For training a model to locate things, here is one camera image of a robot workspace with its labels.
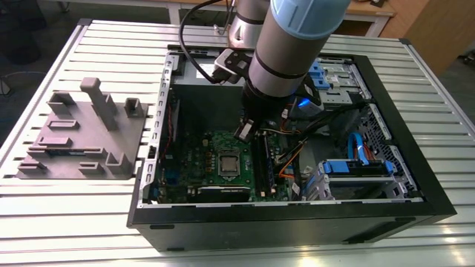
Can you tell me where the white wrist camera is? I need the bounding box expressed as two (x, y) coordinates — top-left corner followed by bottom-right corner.
(213, 49), (248, 85)
(295, 83), (324, 113)

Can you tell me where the metal socket cover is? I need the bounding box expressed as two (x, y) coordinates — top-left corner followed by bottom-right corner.
(216, 149), (243, 177)

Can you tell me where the blue disk carrier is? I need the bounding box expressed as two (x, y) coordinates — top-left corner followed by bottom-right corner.
(320, 160), (395, 178)
(307, 61), (332, 90)

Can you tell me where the silver CPU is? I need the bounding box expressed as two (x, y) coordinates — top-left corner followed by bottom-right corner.
(221, 155), (239, 171)

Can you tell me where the black cable with metal plug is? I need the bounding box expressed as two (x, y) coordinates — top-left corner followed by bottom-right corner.
(213, 0), (239, 36)

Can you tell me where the blue wire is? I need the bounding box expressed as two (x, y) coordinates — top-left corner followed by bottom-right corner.
(347, 132), (372, 165)

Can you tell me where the black camera cable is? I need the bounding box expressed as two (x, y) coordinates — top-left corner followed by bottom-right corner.
(179, 0), (233, 84)

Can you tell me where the black cable bundle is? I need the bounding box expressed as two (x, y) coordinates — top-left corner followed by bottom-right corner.
(276, 105), (368, 165)

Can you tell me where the grey metal disk bay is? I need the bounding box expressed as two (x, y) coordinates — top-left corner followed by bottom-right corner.
(301, 160), (423, 201)

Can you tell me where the grey metal drive cage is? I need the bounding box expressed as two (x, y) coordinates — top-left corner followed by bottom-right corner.
(307, 57), (372, 112)

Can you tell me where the RAM stick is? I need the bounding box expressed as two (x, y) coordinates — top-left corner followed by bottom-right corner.
(45, 150), (88, 157)
(263, 132), (279, 192)

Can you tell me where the black graphics card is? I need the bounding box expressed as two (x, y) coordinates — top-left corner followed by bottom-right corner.
(185, 185), (252, 203)

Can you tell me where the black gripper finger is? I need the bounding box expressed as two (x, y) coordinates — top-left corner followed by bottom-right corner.
(243, 120), (260, 144)
(233, 119), (249, 142)

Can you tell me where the grey power supply unit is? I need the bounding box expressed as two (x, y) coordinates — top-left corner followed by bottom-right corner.
(171, 57), (247, 131)

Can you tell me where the grey parts rack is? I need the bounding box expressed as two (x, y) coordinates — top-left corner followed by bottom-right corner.
(14, 77), (149, 180)

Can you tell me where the grey white wire bundle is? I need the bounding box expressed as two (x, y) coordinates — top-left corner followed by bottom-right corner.
(259, 126), (297, 136)

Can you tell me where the wooden cabinet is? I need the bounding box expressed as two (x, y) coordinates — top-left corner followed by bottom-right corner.
(381, 0), (475, 78)

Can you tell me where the black RAM slot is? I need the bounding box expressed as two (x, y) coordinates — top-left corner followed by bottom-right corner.
(260, 132), (273, 195)
(255, 132), (268, 195)
(249, 142), (263, 195)

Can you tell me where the black PC case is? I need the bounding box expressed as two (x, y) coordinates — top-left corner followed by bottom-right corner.
(127, 43), (457, 253)

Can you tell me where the red orange wire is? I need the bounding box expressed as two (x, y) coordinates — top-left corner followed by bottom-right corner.
(361, 143), (376, 162)

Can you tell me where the green motherboard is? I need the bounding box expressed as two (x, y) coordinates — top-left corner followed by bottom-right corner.
(159, 122), (293, 204)

